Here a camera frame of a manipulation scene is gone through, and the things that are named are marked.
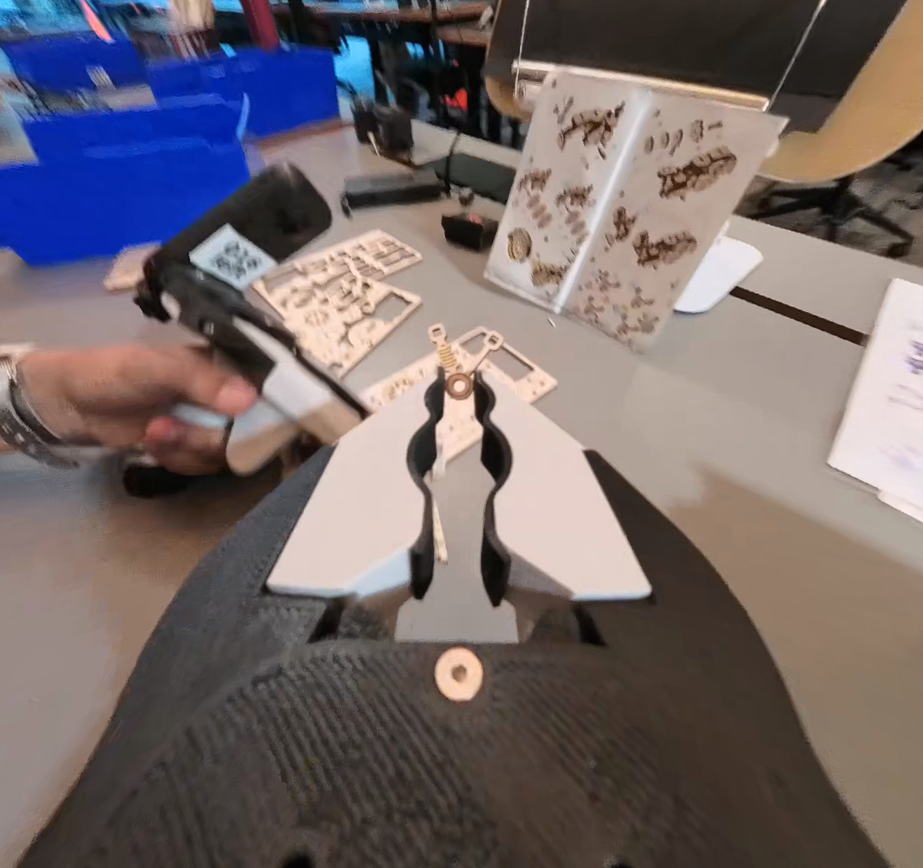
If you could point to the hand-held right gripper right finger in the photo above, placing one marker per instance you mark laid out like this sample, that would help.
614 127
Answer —
570 522

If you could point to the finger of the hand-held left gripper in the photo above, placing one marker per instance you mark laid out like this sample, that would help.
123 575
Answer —
303 396

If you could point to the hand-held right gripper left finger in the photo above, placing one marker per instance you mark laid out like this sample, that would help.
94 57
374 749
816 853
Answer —
346 522

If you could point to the wooden spring linkage part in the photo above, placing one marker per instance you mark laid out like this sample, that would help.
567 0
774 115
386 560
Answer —
447 356

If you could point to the grey desk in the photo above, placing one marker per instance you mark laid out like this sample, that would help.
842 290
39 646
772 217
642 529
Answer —
721 558

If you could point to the person's left hand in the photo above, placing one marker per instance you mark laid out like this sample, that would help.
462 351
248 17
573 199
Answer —
101 392

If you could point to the wooden puzzle sheet with gears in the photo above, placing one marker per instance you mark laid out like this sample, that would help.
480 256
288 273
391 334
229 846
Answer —
339 334

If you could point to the stacked wooden puzzle sheets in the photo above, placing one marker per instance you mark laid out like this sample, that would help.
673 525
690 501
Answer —
130 269

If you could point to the wooden puzzle sheet with wheels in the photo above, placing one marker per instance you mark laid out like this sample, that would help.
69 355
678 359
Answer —
526 378

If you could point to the blue plastic bin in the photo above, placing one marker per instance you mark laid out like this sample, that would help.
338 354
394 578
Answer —
130 190
72 64
288 86

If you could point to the emptied wooden puzzle sheet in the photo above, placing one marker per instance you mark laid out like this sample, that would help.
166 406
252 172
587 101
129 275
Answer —
389 251

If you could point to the black oblong case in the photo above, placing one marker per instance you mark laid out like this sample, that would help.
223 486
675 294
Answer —
393 190

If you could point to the small black box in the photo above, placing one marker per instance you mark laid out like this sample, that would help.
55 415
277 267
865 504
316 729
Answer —
465 232

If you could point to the black battery charger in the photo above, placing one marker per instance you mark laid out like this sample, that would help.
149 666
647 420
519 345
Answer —
368 125
395 129

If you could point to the black flat panel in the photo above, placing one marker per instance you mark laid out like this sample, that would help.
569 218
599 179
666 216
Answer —
483 176

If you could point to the white book stand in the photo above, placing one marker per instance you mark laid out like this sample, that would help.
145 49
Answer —
721 269

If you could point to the red water bottle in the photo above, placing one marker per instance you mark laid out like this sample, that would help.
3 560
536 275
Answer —
256 14

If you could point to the laminated paper sheet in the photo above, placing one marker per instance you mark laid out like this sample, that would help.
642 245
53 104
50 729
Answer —
887 414

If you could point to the background wooden workbench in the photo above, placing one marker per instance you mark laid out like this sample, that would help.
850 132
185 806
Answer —
375 14

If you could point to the folded paper instruction sheet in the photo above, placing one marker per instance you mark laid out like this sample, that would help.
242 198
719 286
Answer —
743 197

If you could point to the black plywood chair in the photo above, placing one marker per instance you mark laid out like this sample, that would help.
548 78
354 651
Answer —
685 3

